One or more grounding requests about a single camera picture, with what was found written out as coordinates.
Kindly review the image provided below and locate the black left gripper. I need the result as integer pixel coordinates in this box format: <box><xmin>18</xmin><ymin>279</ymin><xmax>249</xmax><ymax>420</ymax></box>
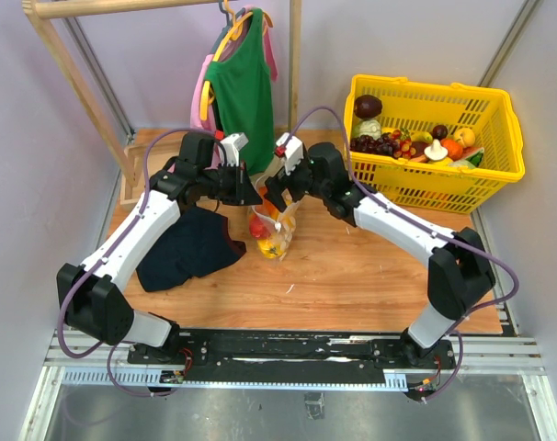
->
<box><xmin>199</xmin><ymin>160</ymin><xmax>263</xmax><ymax>206</ymax></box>

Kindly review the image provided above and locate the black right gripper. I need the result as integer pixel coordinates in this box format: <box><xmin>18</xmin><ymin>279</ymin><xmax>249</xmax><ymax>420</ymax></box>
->
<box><xmin>264</xmin><ymin>151</ymin><xmax>329</xmax><ymax>212</ymax></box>

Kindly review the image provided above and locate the orange fruit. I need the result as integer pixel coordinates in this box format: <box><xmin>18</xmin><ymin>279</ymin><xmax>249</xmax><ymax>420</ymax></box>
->
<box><xmin>263</xmin><ymin>199</ymin><xmax>281</xmax><ymax>219</ymax></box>

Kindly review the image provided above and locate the yellow bell pepper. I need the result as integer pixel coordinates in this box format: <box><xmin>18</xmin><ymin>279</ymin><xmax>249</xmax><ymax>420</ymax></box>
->
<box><xmin>256</xmin><ymin>237</ymin><xmax>289</xmax><ymax>260</ymax></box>
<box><xmin>278</xmin><ymin>213</ymin><xmax>297</xmax><ymax>238</ymax></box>

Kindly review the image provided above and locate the clear dotted zip top bag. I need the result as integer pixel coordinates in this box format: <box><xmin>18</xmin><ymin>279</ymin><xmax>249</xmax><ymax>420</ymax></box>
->
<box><xmin>247</xmin><ymin>175</ymin><xmax>300</xmax><ymax>247</ymax></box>

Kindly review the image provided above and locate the purple grape bunch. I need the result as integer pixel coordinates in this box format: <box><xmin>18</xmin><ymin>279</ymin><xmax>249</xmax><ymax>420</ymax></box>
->
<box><xmin>350</xmin><ymin>132</ymin><xmax>400</xmax><ymax>157</ymax></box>

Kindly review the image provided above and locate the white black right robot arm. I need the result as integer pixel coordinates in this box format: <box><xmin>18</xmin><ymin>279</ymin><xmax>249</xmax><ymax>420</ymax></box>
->
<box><xmin>265</xmin><ymin>139</ymin><xmax>495</xmax><ymax>368</ymax></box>

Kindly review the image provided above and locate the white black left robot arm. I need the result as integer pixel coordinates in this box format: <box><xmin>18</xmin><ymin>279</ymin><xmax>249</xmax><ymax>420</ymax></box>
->
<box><xmin>57</xmin><ymin>130</ymin><xmax>261</xmax><ymax>364</ymax></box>

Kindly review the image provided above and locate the green tank top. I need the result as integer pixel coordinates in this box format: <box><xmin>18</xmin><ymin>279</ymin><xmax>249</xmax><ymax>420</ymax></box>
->
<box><xmin>204</xmin><ymin>8</ymin><xmax>274</xmax><ymax>175</ymax></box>

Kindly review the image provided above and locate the yellow clothes hanger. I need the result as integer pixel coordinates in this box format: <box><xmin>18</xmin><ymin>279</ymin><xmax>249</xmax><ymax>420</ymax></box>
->
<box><xmin>190</xmin><ymin>4</ymin><xmax>256</xmax><ymax>129</ymax></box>

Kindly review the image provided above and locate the dark navy cloth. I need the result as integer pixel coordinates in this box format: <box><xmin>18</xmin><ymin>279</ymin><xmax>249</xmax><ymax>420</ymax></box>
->
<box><xmin>136</xmin><ymin>207</ymin><xmax>246</xmax><ymax>292</ymax></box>

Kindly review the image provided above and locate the green cabbage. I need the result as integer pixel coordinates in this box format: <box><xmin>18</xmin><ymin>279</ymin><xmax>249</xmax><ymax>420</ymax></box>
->
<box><xmin>351</xmin><ymin>119</ymin><xmax>381</xmax><ymax>140</ymax></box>

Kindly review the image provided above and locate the dark purple round fruit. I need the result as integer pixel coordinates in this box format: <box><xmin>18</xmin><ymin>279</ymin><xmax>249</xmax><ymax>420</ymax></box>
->
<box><xmin>353</xmin><ymin>94</ymin><xmax>383</xmax><ymax>119</ymax></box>

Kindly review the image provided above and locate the pink shirt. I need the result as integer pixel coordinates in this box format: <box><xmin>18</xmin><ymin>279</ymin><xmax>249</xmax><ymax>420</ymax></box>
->
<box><xmin>189</xmin><ymin>1</ymin><xmax>279</xmax><ymax>131</ymax></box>

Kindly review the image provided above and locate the white mushroom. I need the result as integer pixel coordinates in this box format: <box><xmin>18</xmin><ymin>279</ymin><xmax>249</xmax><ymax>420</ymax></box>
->
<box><xmin>424</xmin><ymin>139</ymin><xmax>448</xmax><ymax>162</ymax></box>

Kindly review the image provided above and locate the yellow plastic basket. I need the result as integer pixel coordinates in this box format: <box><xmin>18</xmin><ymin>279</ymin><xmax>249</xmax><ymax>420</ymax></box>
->
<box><xmin>344</xmin><ymin>74</ymin><xmax>525</xmax><ymax>214</ymax></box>

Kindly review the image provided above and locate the yellow peach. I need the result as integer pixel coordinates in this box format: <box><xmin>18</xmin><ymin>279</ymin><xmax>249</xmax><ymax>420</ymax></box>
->
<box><xmin>453</xmin><ymin>128</ymin><xmax>476</xmax><ymax>148</ymax></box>

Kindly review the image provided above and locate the watermelon slice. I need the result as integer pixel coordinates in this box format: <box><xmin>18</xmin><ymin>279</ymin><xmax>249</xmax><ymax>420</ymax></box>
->
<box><xmin>460</xmin><ymin>146</ymin><xmax>484</xmax><ymax>168</ymax></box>

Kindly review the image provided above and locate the wooden clothes rack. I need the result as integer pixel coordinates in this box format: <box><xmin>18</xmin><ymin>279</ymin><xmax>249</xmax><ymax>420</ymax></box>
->
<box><xmin>22</xmin><ymin>0</ymin><xmax>308</xmax><ymax>213</ymax></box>

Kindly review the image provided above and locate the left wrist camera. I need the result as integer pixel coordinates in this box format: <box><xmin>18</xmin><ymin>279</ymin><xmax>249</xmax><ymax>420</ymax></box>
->
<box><xmin>216</xmin><ymin>132</ymin><xmax>248</xmax><ymax>165</ymax></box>

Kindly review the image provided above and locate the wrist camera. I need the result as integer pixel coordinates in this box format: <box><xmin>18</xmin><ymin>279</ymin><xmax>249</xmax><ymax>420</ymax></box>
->
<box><xmin>216</xmin><ymin>132</ymin><xmax>248</xmax><ymax>165</ymax></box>
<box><xmin>275</xmin><ymin>132</ymin><xmax>304</xmax><ymax>175</ymax></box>

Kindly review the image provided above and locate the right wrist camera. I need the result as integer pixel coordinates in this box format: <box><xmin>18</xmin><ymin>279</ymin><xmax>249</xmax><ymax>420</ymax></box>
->
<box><xmin>275</xmin><ymin>132</ymin><xmax>304</xmax><ymax>175</ymax></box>

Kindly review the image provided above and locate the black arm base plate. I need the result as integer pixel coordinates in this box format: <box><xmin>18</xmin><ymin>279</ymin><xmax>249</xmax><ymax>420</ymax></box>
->
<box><xmin>127</xmin><ymin>329</ymin><xmax>456</xmax><ymax>385</ymax></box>

